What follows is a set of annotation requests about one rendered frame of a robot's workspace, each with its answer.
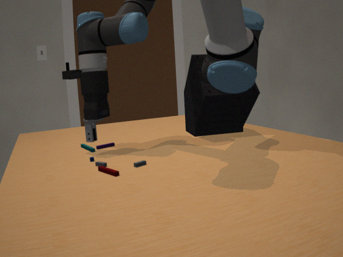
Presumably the dark red rod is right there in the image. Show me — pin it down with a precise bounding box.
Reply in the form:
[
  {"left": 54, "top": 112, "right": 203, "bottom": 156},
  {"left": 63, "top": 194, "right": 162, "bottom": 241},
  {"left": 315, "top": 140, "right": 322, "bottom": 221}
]
[{"left": 98, "top": 166, "right": 119, "bottom": 177}]

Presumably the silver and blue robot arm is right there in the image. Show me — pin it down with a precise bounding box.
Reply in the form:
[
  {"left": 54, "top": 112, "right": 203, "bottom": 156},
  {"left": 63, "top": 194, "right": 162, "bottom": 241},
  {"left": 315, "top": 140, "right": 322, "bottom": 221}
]
[{"left": 77, "top": 0, "right": 264, "bottom": 94}]

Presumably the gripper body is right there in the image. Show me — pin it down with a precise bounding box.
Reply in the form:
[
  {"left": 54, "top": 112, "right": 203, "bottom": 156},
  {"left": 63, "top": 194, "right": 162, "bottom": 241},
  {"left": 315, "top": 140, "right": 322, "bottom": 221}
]
[{"left": 62, "top": 53, "right": 110, "bottom": 120}]

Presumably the grey rod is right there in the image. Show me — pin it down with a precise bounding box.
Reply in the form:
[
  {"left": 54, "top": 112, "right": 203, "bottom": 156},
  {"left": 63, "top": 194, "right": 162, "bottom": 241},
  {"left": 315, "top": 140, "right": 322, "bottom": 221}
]
[
  {"left": 134, "top": 160, "right": 146, "bottom": 168},
  {"left": 95, "top": 161, "right": 107, "bottom": 167}
]

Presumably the purple rod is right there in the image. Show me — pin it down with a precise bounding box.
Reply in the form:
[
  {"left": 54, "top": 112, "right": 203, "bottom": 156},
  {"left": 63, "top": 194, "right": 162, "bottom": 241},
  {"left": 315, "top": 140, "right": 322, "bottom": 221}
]
[{"left": 96, "top": 143, "right": 115, "bottom": 150}]

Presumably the teal rod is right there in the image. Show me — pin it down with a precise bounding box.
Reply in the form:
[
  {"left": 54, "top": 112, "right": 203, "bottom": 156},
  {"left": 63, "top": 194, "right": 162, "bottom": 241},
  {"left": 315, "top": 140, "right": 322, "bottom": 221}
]
[{"left": 81, "top": 144, "right": 95, "bottom": 152}]

